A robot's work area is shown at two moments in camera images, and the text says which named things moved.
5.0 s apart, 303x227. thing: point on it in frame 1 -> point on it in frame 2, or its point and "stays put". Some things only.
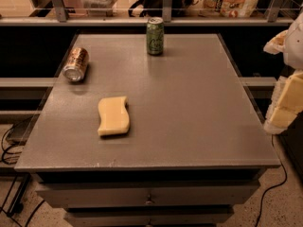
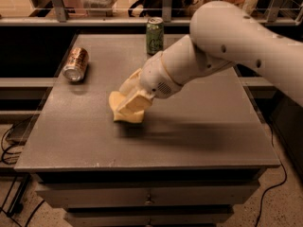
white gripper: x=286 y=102 -> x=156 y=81
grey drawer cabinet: x=195 y=147 stays put
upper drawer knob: x=149 y=201 stays put
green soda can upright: x=154 y=36 stays put
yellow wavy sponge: x=114 y=115 -> x=115 y=99
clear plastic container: x=98 y=1 stays put
